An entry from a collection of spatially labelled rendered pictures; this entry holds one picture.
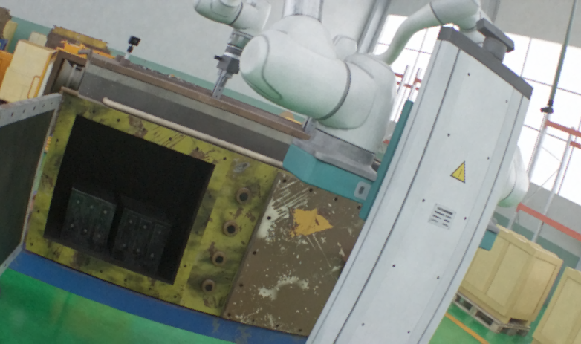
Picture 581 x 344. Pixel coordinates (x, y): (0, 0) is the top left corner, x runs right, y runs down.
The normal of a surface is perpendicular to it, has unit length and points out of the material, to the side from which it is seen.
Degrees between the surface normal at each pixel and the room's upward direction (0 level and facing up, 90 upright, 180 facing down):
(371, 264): 90
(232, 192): 90
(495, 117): 90
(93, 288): 90
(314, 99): 115
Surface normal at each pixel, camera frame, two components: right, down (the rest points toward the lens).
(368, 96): 0.47, 0.19
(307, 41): 0.48, -0.31
